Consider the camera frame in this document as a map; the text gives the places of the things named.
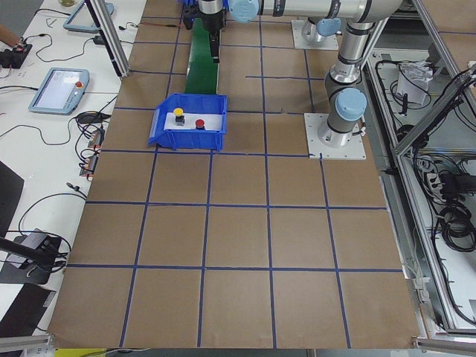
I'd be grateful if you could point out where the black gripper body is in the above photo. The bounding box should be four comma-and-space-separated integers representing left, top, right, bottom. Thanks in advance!
198, 0, 225, 30

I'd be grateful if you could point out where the red push button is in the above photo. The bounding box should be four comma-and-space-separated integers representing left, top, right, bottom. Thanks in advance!
195, 118, 205, 130

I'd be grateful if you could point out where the yellow push button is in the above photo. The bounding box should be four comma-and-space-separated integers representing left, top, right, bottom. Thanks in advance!
173, 107, 185, 126

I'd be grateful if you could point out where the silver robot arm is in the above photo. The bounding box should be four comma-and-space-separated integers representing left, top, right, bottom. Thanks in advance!
183, 0, 401, 148
301, 17, 341, 43

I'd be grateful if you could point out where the green conveyor belt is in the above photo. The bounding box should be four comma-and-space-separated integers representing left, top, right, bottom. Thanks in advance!
184, 19, 219, 94

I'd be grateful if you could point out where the blue plastic bin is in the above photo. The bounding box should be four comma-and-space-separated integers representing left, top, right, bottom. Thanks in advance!
148, 93, 228, 151

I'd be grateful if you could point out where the white foam pad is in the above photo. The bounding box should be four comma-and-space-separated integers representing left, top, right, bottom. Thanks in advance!
164, 112, 224, 131

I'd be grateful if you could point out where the far teach pendant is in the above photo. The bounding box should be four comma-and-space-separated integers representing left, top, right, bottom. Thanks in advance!
63, 1, 98, 33

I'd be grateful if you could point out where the teach pendant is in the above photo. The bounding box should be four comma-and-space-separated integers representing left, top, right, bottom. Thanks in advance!
63, 1, 98, 33
28, 68, 89, 115

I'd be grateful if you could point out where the near teach pendant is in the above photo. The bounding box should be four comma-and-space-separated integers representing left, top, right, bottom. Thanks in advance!
28, 68, 89, 115

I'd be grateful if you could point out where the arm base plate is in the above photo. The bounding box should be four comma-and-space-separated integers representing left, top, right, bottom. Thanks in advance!
304, 113, 367, 160
292, 18, 341, 51

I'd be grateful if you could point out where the aluminium frame post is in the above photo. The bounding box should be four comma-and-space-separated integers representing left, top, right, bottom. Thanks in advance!
85, 0, 130, 78

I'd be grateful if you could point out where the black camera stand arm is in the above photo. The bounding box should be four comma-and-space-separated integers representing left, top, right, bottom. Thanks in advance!
0, 238, 57, 264

